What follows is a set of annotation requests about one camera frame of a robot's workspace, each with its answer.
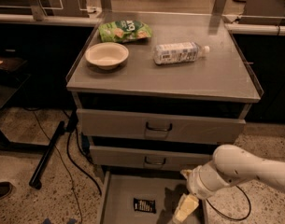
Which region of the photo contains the grey middle drawer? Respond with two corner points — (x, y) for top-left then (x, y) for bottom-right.
(90, 146), (211, 171)

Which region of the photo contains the dark side table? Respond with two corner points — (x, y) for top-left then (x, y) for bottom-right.
(0, 50), (30, 109)

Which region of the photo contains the white paper bowl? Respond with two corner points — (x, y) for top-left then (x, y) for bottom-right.
(85, 42), (129, 70)

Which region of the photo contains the black floor cable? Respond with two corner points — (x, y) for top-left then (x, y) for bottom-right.
(23, 107), (103, 224)

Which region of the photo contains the grey drawer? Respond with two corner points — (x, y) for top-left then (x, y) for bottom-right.
(96, 171), (210, 224)
(77, 109), (246, 145)
(90, 146), (211, 171)

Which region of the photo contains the grey metal drawer cabinet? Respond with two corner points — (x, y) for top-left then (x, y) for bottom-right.
(65, 11), (264, 224)

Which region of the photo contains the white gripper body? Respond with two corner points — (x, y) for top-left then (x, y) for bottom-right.
(187, 162), (230, 200)

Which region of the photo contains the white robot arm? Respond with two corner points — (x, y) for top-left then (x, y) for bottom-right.
(172, 145), (285, 224)

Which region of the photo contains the grey bottom drawer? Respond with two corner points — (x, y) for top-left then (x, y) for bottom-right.
(96, 171), (210, 224)

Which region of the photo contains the black table leg frame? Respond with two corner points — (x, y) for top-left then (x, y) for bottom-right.
(0, 121), (64, 189)

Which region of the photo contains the grey top drawer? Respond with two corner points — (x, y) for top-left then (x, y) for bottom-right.
(77, 109), (246, 145)

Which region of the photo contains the green snack bag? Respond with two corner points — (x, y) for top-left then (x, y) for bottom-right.
(98, 20), (152, 43)

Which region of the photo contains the dark shoe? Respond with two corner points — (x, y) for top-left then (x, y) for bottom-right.
(0, 181), (13, 199)

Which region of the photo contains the black cable loop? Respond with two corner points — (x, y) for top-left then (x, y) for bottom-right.
(206, 185), (252, 222)

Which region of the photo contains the black rxbar chocolate wrapper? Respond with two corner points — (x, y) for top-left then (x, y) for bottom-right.
(134, 198), (156, 214)

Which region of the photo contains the clear plastic water bottle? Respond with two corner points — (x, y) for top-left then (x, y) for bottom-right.
(153, 42), (210, 65)

